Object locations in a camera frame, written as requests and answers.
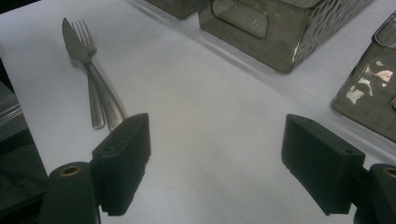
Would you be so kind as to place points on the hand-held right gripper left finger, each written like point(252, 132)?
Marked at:
point(121, 161)

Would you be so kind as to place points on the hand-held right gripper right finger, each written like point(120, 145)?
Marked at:
point(323, 168)

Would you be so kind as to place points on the metal fork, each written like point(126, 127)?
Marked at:
point(96, 112)

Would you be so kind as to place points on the grey transparent plastic bin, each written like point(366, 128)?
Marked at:
point(280, 53)
point(373, 109)
point(177, 8)

